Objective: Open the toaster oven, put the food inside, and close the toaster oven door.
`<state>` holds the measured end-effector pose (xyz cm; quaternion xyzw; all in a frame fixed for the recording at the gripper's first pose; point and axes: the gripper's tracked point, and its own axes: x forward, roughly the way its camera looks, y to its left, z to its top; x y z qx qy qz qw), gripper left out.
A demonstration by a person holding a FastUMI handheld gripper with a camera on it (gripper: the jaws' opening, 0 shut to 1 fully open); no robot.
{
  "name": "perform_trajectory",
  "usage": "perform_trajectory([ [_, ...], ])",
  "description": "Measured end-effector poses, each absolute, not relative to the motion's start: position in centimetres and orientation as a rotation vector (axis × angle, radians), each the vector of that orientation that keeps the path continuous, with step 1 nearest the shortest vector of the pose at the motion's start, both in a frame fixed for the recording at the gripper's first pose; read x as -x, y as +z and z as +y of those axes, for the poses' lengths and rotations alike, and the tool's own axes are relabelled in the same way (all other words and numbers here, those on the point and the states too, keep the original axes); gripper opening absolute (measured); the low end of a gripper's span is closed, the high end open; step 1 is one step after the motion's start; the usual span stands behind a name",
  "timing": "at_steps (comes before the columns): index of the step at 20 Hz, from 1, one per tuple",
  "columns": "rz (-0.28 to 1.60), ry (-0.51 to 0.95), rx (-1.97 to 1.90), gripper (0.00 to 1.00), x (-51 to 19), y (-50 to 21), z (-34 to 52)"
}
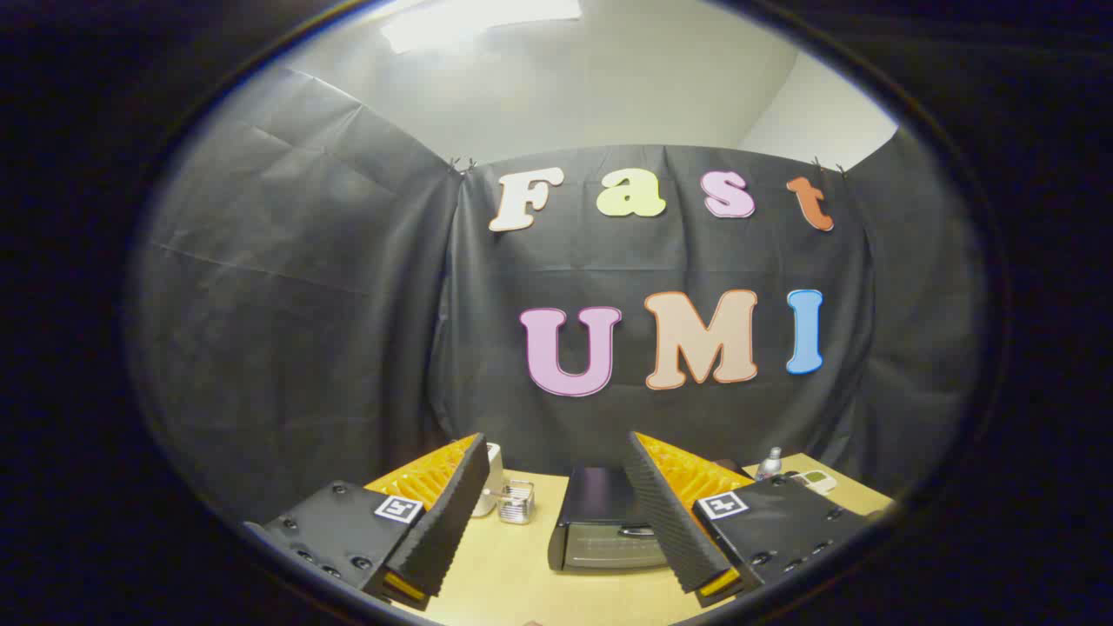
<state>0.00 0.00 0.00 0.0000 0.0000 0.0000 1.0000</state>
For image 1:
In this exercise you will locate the white bread toaster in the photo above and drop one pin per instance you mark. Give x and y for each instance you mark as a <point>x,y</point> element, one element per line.
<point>495,474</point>

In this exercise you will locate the white divided seasoning tray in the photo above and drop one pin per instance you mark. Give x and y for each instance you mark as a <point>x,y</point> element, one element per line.
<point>816,482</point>

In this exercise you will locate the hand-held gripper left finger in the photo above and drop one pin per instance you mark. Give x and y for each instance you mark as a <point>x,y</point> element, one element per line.
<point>456,513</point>

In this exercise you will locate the black toaster oven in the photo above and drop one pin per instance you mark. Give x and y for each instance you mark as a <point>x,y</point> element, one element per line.
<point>600,513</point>

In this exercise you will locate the pink label drink bottle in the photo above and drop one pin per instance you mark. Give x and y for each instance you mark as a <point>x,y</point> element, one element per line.
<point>769,465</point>

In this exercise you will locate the black backdrop cloth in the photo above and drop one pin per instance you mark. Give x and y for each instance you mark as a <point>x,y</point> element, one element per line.
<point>304,304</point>

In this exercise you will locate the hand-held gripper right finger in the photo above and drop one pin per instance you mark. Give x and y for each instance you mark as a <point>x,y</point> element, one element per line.
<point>661,513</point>

